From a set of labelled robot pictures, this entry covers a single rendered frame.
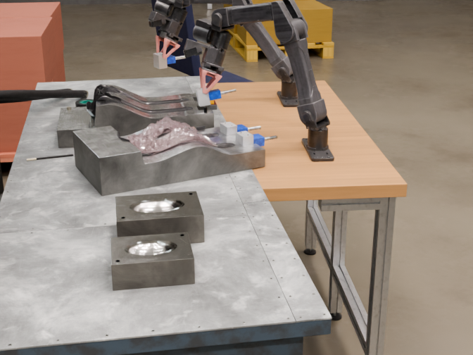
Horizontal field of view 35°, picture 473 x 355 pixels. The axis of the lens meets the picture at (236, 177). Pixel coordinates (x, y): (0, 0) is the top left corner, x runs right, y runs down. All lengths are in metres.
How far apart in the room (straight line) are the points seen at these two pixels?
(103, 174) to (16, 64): 2.38
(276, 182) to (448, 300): 1.30
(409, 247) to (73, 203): 1.98
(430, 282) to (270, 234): 1.62
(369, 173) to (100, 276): 0.91
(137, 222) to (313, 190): 0.58
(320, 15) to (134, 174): 5.49
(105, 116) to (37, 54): 1.94
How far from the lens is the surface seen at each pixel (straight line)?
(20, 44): 4.31
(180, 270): 1.56
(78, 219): 1.91
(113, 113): 2.41
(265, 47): 2.89
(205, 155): 2.11
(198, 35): 2.50
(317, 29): 7.41
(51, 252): 1.76
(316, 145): 2.33
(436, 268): 3.45
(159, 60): 2.98
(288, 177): 2.15
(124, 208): 1.78
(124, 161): 2.03
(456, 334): 2.99
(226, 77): 4.51
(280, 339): 1.50
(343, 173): 2.19
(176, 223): 1.72
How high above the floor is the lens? 1.57
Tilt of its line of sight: 21 degrees down
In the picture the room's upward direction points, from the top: straight up
